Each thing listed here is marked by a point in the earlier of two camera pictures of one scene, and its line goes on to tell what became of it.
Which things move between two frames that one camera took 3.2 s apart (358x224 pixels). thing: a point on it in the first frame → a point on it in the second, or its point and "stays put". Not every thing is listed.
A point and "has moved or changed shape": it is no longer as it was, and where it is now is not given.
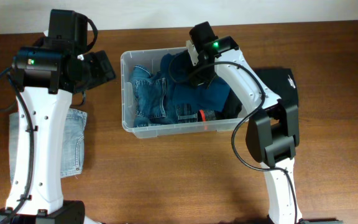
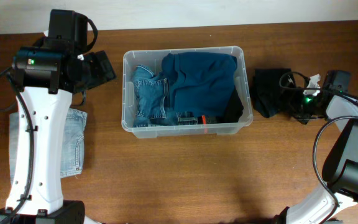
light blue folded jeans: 72,149 stays put
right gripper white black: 201,84 → 298,93
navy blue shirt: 178,70 has moved or changed shape
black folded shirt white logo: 281,81 stays put
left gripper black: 99,71 stays put
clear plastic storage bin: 151,59 stays put
